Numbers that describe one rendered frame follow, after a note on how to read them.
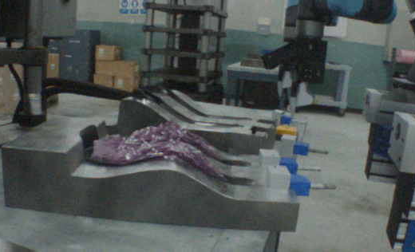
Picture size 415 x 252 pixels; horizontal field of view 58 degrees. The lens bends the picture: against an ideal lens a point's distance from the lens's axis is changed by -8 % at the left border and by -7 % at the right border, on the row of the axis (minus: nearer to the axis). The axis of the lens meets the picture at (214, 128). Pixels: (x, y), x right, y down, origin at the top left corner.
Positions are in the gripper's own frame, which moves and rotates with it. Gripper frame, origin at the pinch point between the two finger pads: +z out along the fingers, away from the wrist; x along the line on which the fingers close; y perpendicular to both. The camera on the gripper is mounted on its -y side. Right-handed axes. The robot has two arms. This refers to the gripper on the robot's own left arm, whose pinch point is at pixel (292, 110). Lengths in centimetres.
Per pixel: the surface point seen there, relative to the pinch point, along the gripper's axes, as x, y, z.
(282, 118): 38.1, -7.0, 10.0
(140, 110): -19.7, -35.3, 1.9
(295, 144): -2.0, 2.3, 8.8
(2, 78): 211, -333, 44
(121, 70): 547, -376, 64
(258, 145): -18.9, -5.0, 6.0
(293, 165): -29.6, 4.6, 6.0
